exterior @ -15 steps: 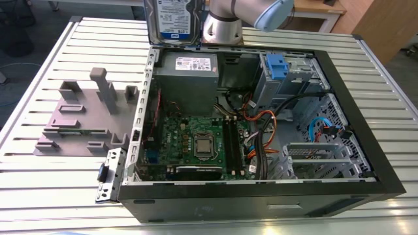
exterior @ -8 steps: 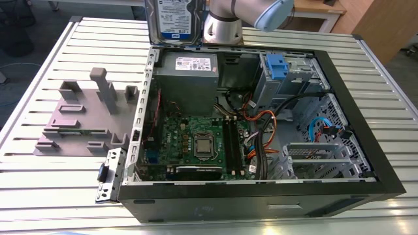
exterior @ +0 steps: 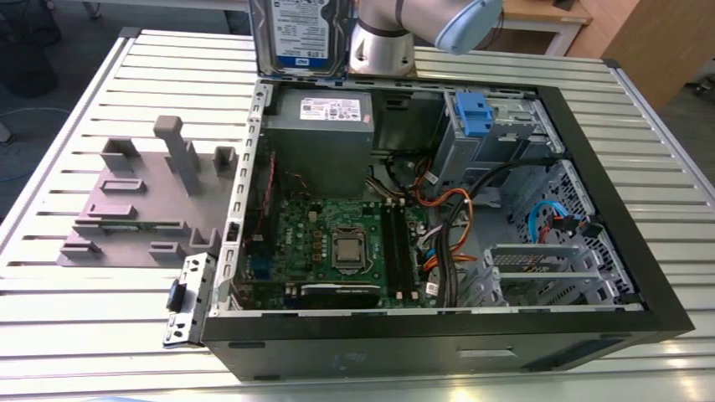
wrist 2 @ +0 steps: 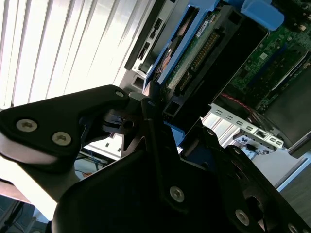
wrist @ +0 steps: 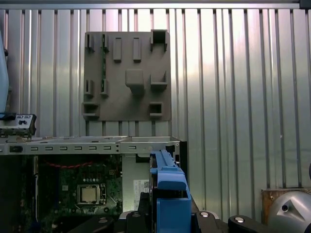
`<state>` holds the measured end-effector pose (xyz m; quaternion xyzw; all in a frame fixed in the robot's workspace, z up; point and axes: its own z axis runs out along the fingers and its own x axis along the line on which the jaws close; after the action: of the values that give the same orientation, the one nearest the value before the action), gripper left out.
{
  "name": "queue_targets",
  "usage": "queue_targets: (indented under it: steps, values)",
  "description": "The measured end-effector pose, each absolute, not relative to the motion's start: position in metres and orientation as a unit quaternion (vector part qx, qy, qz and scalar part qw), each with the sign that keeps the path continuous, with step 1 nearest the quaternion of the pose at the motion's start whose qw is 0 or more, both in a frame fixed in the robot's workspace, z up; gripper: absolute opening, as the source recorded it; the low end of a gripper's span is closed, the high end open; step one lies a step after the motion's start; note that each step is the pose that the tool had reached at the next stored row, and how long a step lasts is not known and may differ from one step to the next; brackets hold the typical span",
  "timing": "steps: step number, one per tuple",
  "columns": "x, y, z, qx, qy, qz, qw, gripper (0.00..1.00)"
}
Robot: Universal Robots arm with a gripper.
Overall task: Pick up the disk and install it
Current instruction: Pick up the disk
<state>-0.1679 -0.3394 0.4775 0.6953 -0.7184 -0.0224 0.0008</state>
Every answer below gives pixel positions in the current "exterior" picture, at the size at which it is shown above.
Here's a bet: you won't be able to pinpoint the silver CPU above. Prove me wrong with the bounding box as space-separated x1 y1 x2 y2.
333 239 364 264

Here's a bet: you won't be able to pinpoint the metal optical drive cage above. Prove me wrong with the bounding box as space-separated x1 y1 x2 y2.
432 88 564 192

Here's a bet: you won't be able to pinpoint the blue drive latch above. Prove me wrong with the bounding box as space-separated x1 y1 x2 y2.
454 90 496 137

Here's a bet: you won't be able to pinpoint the blue data wire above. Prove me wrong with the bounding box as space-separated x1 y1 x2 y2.
526 199 580 245

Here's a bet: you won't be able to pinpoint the wooden desk white frame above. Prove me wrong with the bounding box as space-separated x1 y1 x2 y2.
244 0 595 58

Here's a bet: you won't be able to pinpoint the black PC case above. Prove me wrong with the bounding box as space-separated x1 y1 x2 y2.
199 66 698 383

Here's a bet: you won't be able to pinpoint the black RAM slot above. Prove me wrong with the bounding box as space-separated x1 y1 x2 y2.
382 198 408 301

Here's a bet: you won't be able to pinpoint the wooden cabinet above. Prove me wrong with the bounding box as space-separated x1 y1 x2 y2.
567 0 715 111

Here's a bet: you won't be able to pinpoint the grey parts rack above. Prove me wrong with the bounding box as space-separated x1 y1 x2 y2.
59 115 243 269

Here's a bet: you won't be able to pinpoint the orange yellow power wires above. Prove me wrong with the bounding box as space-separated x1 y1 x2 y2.
419 188 478 277

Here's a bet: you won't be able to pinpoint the black graphics card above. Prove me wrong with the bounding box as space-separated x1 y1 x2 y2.
297 282 386 311

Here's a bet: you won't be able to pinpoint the metal disk bay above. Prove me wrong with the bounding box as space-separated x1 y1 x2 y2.
483 244 611 307

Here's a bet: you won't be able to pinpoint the green RAM stick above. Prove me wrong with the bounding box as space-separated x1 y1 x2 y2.
97 221 187 235

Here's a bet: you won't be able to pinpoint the hinged metal slot retainer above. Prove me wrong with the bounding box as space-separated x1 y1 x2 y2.
161 250 217 349

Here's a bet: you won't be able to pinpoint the green motherboard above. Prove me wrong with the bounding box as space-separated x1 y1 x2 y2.
237 197 443 312

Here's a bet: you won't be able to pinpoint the grey power supply unit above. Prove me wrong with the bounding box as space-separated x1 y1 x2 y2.
260 87 376 202

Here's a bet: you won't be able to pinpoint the orange black power wire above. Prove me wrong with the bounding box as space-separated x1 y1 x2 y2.
550 214 608 244

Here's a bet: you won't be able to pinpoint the CPU socket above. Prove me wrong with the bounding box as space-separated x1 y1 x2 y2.
327 225 372 276

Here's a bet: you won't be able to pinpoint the black cable bundle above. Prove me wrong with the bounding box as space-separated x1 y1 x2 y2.
434 155 563 309

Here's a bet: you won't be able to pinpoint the hard disk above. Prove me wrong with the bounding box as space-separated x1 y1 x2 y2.
249 0 356 80

